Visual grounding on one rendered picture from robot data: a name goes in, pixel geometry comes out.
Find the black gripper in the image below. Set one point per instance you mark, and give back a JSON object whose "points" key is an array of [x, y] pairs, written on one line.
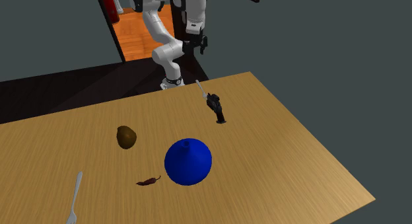
{"points": [[192, 43]]}

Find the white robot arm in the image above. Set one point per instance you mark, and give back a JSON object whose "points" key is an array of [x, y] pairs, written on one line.
{"points": [[165, 52]]}

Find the small silver fork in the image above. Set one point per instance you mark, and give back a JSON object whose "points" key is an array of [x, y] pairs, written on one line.
{"points": [[200, 88]]}

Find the dark robot stand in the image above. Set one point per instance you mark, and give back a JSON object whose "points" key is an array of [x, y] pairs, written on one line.
{"points": [[141, 73]]}

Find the black hand tool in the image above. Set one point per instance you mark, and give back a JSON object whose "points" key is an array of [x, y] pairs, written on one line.
{"points": [[215, 104]]}

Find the red cylinder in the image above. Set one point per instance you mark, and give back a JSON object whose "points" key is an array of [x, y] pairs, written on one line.
{"points": [[108, 6]]}

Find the brown kiwi fruit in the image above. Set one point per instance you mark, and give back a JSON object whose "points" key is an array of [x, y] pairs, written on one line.
{"points": [[126, 138]]}

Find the blue round vase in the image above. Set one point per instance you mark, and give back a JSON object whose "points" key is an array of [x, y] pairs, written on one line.
{"points": [[188, 163]]}

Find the wooden table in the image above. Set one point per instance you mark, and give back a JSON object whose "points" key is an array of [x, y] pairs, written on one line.
{"points": [[276, 159]]}

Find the dried red chili pepper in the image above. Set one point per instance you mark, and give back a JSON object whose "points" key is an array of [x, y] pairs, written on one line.
{"points": [[148, 181]]}

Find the large silver fork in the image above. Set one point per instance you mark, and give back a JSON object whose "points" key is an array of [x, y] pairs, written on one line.
{"points": [[75, 192]]}

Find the black door frame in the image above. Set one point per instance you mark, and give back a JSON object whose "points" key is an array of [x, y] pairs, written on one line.
{"points": [[109, 27]]}

